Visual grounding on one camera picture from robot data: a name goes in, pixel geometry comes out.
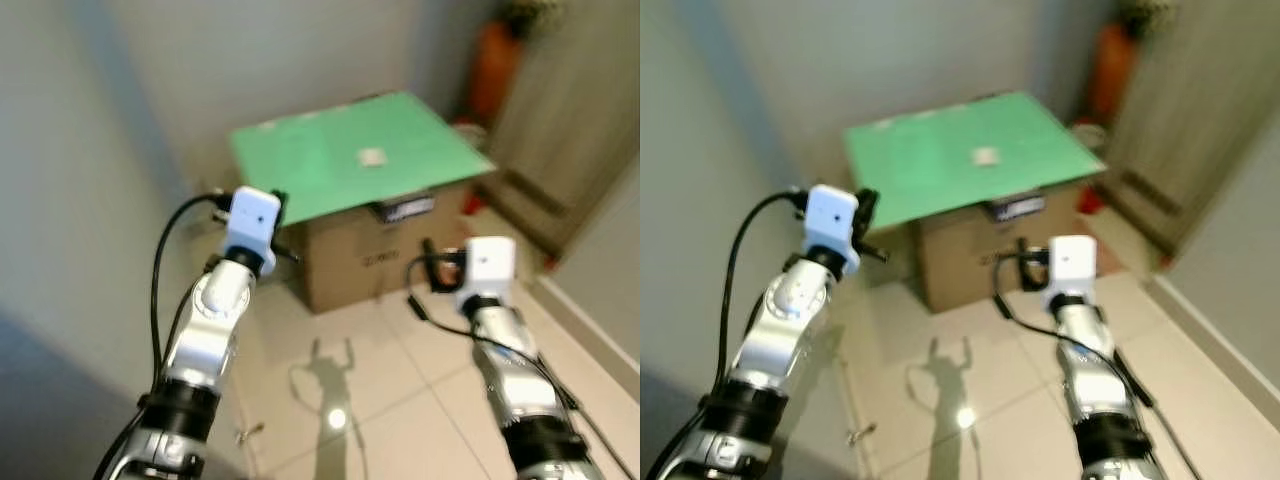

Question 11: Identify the green corrugated plastic sheet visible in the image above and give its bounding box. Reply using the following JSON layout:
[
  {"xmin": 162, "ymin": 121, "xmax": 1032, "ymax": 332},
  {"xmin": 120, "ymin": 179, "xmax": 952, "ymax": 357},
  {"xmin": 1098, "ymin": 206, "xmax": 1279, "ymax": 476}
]
[
  {"xmin": 228, "ymin": 91, "xmax": 498, "ymax": 230},
  {"xmin": 842, "ymin": 91, "xmax": 1108, "ymax": 233}
]

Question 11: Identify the black label with white print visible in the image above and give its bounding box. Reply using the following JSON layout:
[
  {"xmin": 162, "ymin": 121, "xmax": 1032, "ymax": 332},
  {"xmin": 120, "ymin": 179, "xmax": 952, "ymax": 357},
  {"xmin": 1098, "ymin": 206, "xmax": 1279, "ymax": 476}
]
[
  {"xmin": 985, "ymin": 193, "xmax": 1048, "ymax": 221},
  {"xmin": 368, "ymin": 195, "xmax": 438, "ymax": 223}
]

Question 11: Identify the brown cardboard box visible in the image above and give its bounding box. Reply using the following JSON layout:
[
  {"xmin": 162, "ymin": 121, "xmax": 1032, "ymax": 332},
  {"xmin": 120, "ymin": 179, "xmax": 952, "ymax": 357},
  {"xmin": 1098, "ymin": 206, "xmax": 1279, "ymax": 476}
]
[
  {"xmin": 905, "ymin": 180, "xmax": 1091, "ymax": 313},
  {"xmin": 280, "ymin": 182, "xmax": 479, "ymax": 315}
]

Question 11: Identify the wooden door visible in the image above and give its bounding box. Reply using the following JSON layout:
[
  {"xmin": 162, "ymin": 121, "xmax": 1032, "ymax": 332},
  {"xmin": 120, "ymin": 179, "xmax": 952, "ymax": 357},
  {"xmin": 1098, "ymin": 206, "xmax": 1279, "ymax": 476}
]
[
  {"xmin": 1100, "ymin": 0, "xmax": 1280, "ymax": 263},
  {"xmin": 478, "ymin": 0, "xmax": 641, "ymax": 263}
]

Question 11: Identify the orange cylinder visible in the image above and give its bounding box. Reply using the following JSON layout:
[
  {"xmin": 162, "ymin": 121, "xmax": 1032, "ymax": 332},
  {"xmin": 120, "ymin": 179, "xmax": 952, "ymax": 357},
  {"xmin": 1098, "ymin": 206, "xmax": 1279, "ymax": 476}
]
[
  {"xmin": 468, "ymin": 20, "xmax": 523, "ymax": 126},
  {"xmin": 1090, "ymin": 22, "xmax": 1136, "ymax": 126}
]

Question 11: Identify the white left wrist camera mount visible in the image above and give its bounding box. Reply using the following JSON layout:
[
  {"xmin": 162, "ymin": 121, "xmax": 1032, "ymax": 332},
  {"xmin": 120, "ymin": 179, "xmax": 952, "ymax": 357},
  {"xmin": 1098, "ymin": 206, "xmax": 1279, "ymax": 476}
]
[
  {"xmin": 224, "ymin": 186, "xmax": 283, "ymax": 273},
  {"xmin": 805, "ymin": 184, "xmax": 863, "ymax": 276}
]

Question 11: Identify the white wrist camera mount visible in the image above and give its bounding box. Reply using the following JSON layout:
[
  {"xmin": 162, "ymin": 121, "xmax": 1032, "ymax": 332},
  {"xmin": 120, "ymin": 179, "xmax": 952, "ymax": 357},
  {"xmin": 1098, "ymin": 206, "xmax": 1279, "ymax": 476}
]
[
  {"xmin": 224, "ymin": 186, "xmax": 283, "ymax": 273},
  {"xmin": 805, "ymin": 184, "xmax": 863, "ymax": 276},
  {"xmin": 1040, "ymin": 236, "xmax": 1098, "ymax": 311},
  {"xmin": 455, "ymin": 237, "xmax": 518, "ymax": 313}
]

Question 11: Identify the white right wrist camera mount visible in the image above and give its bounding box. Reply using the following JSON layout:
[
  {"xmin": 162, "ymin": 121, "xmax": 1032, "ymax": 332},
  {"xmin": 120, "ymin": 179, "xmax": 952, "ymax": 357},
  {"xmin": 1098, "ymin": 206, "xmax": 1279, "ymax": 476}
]
[
  {"xmin": 455, "ymin": 237, "xmax": 518, "ymax": 313},
  {"xmin": 1040, "ymin": 236, "xmax": 1098, "ymax": 311}
]

